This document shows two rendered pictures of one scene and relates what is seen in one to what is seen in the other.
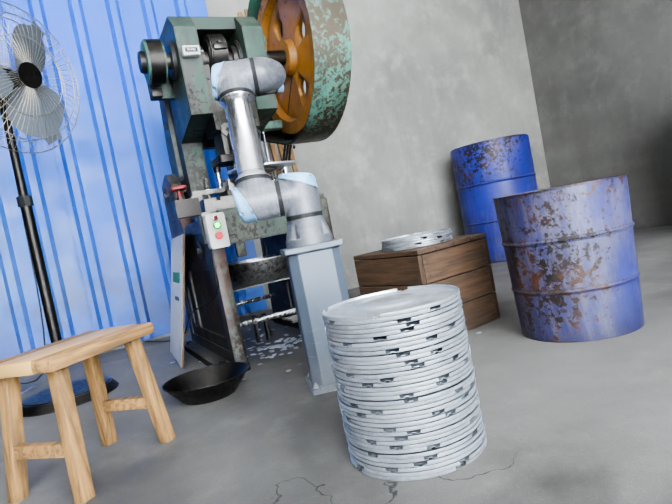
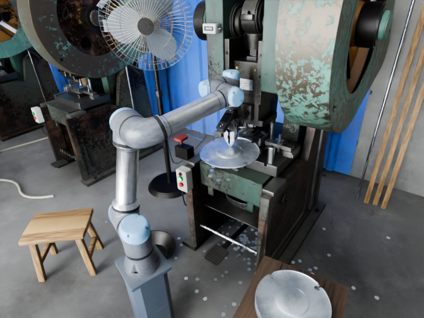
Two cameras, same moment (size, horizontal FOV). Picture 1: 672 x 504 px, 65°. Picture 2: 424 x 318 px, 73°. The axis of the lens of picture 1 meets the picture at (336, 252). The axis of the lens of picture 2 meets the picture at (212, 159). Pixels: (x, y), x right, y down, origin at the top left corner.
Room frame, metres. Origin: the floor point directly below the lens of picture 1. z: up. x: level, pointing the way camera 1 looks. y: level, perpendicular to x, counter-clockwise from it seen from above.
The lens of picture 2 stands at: (1.58, -0.84, 1.45)
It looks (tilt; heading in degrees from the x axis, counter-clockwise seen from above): 30 degrees down; 64
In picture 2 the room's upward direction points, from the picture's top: 2 degrees counter-clockwise
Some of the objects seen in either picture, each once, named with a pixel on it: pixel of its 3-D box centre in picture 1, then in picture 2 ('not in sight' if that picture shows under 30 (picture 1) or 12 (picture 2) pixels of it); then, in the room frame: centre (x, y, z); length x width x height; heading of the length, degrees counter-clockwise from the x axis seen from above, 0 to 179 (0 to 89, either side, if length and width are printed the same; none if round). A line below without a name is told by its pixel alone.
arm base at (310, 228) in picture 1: (307, 229); (141, 255); (1.67, 0.08, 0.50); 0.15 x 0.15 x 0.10
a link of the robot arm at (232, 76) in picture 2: not in sight; (230, 82); (2.23, 0.27, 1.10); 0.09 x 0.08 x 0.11; 6
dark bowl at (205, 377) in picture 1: (208, 385); (153, 250); (1.79, 0.52, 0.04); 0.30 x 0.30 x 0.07
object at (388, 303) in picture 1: (389, 301); not in sight; (1.09, -0.09, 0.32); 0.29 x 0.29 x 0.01
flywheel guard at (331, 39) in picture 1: (277, 65); (340, 21); (2.66, 0.11, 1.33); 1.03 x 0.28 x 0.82; 26
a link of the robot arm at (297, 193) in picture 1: (297, 193); (135, 234); (1.67, 0.08, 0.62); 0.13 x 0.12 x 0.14; 96
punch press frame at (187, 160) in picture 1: (230, 174); (265, 115); (2.55, 0.43, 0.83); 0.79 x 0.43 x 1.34; 26
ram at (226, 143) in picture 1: (231, 121); (250, 88); (2.38, 0.35, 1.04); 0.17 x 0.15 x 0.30; 26
